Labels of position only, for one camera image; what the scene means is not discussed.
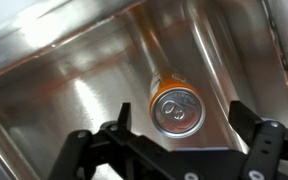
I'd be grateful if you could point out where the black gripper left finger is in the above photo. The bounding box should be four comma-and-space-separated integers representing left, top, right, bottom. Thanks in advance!
48, 103, 171, 180

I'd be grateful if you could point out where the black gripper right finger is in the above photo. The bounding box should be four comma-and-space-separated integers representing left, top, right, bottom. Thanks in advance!
228, 101, 288, 180

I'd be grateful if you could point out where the orange soda can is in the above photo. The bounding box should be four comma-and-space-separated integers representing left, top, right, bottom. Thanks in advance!
149, 71, 206, 138

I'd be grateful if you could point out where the stainless steel sink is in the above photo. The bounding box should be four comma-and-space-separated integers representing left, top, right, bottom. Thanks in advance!
0, 0, 288, 180

